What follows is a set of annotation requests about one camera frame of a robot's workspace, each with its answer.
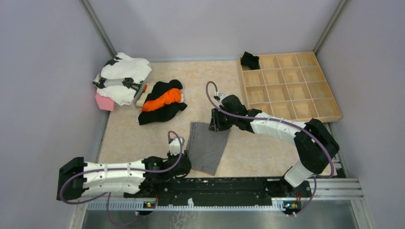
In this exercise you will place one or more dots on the black boxer underwear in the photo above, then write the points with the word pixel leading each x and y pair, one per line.
pixel 251 61

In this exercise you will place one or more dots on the white black clothes pile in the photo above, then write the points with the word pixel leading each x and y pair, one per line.
pixel 121 78

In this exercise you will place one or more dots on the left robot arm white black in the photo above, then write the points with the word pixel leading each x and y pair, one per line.
pixel 79 178

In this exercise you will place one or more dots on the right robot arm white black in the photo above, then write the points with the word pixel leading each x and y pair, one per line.
pixel 314 143

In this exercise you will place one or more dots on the wooden compartment tray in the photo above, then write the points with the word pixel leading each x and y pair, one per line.
pixel 289 85

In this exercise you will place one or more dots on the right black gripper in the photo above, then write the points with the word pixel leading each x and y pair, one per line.
pixel 216 124

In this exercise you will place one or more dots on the orange underwear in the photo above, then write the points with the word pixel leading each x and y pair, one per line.
pixel 173 95

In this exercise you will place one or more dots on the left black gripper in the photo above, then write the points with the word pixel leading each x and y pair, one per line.
pixel 170 156

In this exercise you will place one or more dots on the pink cloth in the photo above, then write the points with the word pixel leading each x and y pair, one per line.
pixel 104 103

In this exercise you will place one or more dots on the black metal base rail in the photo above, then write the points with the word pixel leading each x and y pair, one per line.
pixel 230 194

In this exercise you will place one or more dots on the white perforated basket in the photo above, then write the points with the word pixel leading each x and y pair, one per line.
pixel 138 94

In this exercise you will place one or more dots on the grey striped underwear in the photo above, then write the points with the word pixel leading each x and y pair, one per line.
pixel 206 147

